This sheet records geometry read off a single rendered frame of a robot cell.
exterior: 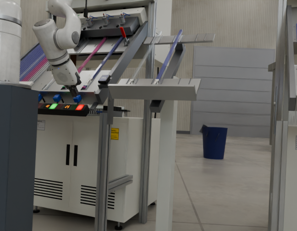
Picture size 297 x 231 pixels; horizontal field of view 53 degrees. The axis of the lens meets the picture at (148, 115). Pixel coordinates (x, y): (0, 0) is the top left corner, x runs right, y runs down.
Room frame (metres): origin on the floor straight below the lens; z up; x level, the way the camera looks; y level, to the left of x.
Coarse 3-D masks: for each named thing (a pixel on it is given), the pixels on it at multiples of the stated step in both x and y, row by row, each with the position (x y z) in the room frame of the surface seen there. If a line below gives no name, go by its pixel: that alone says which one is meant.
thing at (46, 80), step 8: (48, 72) 1.58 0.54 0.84; (80, 72) 1.50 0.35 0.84; (88, 72) 1.48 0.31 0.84; (104, 72) 1.45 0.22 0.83; (40, 80) 1.53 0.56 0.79; (48, 80) 1.51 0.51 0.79; (96, 80) 1.41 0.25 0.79; (32, 88) 1.48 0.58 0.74; (40, 88) 1.46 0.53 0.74; (48, 88) 1.45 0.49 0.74; (56, 88) 1.43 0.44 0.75; (80, 88) 1.38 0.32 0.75; (88, 88) 1.37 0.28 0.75; (96, 88) 1.35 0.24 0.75
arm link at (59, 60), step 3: (66, 54) 1.17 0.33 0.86; (60, 57) 1.15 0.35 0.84; (63, 57) 1.16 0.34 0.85; (66, 57) 1.17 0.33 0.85; (48, 60) 1.17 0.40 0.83; (51, 60) 1.15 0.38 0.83; (54, 60) 1.15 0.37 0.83; (57, 60) 1.15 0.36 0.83; (60, 60) 1.16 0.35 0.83; (63, 60) 1.16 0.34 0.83; (51, 63) 1.17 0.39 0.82; (54, 63) 1.16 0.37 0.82; (57, 63) 1.16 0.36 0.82; (60, 63) 1.17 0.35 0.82
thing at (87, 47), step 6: (114, 36) 1.74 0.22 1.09; (126, 36) 1.71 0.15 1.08; (132, 36) 1.69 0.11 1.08; (84, 42) 1.77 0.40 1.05; (90, 42) 1.75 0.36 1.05; (96, 42) 1.73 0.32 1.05; (108, 42) 1.70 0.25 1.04; (114, 42) 1.68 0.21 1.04; (78, 48) 1.73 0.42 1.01; (84, 48) 1.71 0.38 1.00; (90, 48) 1.69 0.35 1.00; (102, 48) 1.66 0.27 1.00; (108, 48) 1.64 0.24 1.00; (120, 48) 1.61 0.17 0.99; (72, 54) 1.70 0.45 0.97; (78, 54) 1.68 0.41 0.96; (84, 54) 1.75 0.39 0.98; (96, 54) 1.71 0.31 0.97; (102, 54) 1.70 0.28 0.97; (114, 54) 1.66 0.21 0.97; (120, 54) 1.65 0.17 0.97
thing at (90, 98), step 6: (36, 90) 1.41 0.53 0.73; (42, 90) 1.40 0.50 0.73; (48, 90) 1.39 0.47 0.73; (54, 90) 1.38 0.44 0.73; (60, 90) 1.36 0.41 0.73; (66, 90) 1.35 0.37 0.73; (78, 90) 1.33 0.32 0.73; (84, 90) 1.32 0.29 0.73; (90, 90) 1.31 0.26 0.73; (42, 96) 1.44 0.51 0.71; (48, 96) 1.41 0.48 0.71; (66, 96) 1.37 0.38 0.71; (84, 96) 1.33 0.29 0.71; (90, 96) 1.32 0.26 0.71; (42, 102) 1.45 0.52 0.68; (48, 102) 1.44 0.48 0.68; (54, 102) 1.43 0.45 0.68; (60, 102) 1.41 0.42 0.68; (66, 102) 1.40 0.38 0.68; (72, 102) 1.38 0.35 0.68; (84, 102) 1.36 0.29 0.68; (90, 102) 1.35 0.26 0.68
